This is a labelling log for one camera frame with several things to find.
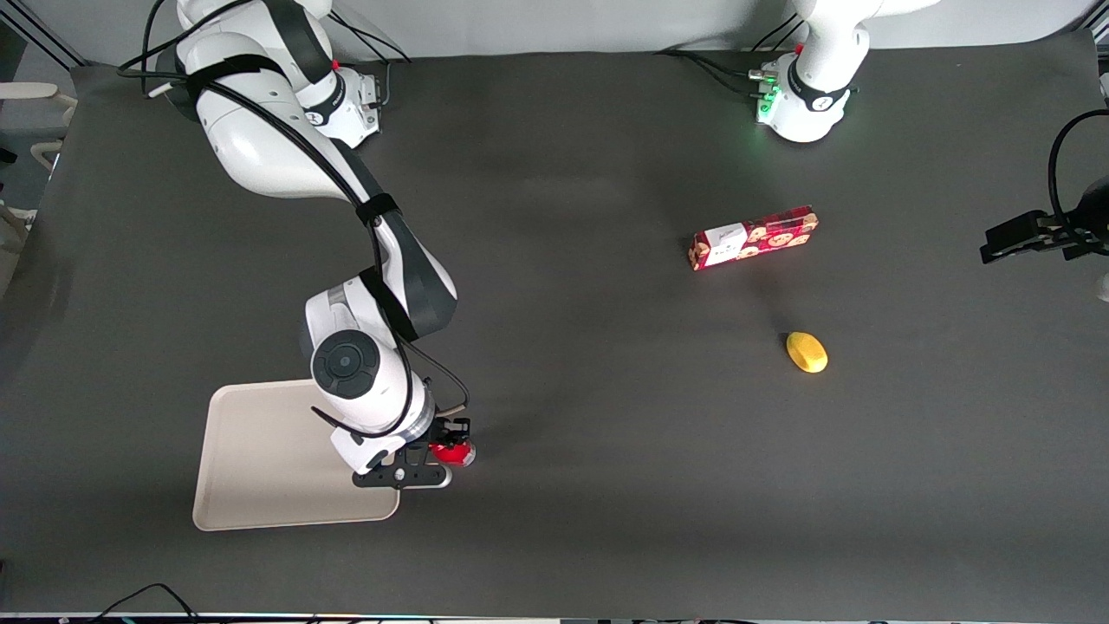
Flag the dark grey table mat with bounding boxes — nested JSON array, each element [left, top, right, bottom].
[[0, 30, 1109, 618]]

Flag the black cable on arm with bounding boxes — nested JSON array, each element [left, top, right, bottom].
[[1047, 110, 1109, 228], [118, 0, 471, 434]]

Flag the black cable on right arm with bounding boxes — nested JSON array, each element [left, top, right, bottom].
[[118, 0, 471, 434]]

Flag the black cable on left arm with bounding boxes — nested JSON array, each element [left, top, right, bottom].
[[1047, 110, 1109, 228]]

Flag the red cookie box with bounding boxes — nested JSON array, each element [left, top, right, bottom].
[[688, 205, 820, 272]]

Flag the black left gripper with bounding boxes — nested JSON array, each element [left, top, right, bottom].
[[980, 177, 1109, 264]]

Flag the black cables at base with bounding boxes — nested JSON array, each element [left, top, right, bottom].
[[656, 12, 808, 98], [328, 10, 418, 110]]

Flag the yellow lemon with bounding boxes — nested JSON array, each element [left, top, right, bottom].
[[786, 331, 829, 374]]

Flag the black cable at table edge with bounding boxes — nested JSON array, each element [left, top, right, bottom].
[[87, 582, 202, 624]]

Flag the white chair frame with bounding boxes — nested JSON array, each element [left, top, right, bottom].
[[0, 81, 79, 254]]

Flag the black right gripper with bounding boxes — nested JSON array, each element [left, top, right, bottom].
[[351, 418, 473, 491]]

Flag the black cables at right base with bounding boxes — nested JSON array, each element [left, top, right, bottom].
[[328, 10, 418, 110]]

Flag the beige plastic tray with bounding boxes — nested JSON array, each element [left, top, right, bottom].
[[191, 379, 401, 532]]

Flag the black cables at left base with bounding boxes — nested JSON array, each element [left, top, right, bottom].
[[656, 12, 808, 98]]

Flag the red coke bottle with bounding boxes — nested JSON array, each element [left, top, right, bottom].
[[431, 439, 477, 470]]

